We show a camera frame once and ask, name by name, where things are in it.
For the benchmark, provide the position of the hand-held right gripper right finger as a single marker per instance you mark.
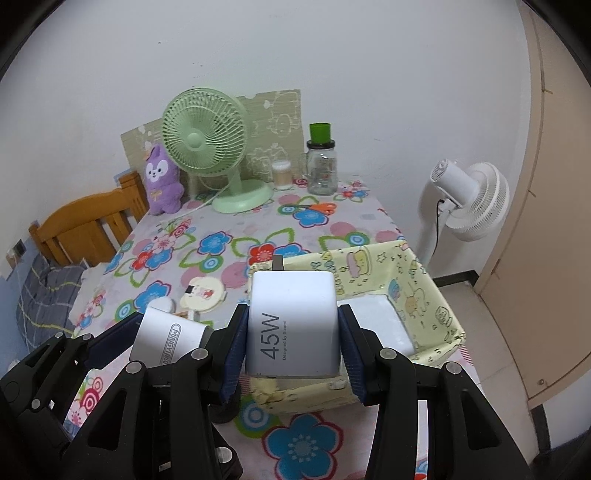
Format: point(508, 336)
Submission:
point(353, 364)

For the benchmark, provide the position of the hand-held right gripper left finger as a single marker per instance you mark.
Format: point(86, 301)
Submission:
point(231, 364)

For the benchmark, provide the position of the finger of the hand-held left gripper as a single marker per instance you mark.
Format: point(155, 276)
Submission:
point(113, 334)
point(224, 415)

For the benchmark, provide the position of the silver charger with grey label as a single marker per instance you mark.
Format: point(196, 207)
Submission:
point(161, 334)

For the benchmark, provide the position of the white egg-shaped case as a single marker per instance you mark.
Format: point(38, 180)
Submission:
point(164, 305)

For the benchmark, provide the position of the white cube charger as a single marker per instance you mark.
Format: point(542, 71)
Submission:
point(295, 323)

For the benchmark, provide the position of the round cream tin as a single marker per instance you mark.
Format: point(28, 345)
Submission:
point(205, 295)

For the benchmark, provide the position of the yellow cartoon print storage box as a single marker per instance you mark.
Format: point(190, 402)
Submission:
point(415, 300)

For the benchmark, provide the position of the grey plaid bedding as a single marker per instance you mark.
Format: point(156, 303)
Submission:
point(46, 295)

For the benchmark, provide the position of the wooden chair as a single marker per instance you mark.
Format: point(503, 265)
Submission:
point(83, 221)

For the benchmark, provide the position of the purple plush toy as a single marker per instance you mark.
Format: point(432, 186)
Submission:
point(161, 184)

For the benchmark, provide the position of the clear cotton swab container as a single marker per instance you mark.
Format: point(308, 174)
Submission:
point(281, 177)

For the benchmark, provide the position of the glass jar with black lid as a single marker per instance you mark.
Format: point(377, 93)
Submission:
point(322, 170)

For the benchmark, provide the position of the white standing fan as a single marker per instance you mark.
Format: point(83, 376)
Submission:
point(480, 203)

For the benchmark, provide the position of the green desk fan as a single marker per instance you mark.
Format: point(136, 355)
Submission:
point(194, 138)

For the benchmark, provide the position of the green plastic cup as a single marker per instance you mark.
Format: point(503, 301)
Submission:
point(321, 132)

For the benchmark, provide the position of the beige wooden door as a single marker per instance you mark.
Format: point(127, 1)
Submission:
point(554, 230)

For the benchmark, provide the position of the beige cartoon print board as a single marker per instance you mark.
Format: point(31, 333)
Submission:
point(277, 124)

